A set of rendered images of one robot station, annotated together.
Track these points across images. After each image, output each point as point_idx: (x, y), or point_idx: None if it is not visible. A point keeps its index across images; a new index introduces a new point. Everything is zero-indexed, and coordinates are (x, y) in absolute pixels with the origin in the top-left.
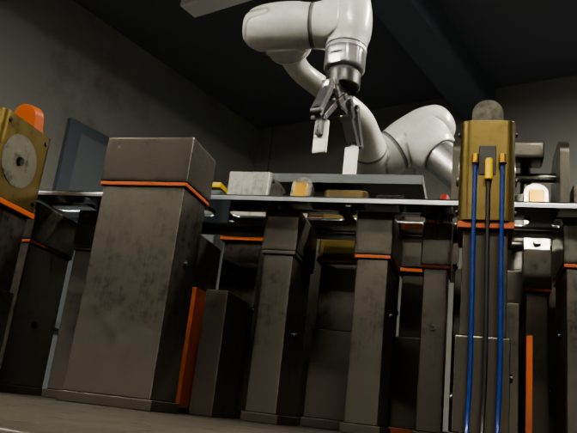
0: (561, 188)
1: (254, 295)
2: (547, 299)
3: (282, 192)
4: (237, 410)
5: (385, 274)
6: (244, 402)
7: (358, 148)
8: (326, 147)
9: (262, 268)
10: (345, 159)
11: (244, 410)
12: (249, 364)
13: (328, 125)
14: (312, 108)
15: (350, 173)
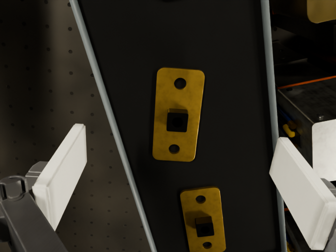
0: None
1: (310, 63)
2: None
3: (326, 116)
4: (280, 43)
5: None
6: (276, 43)
7: (24, 188)
8: (286, 144)
9: (310, 74)
10: (69, 192)
11: (273, 42)
12: (284, 49)
13: (323, 187)
14: None
15: (84, 140)
